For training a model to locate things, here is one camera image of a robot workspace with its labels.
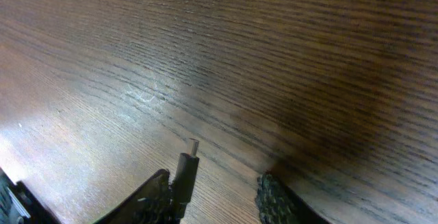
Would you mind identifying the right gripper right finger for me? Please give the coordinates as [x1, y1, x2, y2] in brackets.
[255, 173, 329, 224]

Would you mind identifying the black USB charging cable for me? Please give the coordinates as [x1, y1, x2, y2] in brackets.
[170, 138, 201, 223]

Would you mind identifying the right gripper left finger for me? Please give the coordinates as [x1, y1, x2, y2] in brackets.
[95, 169, 178, 224]

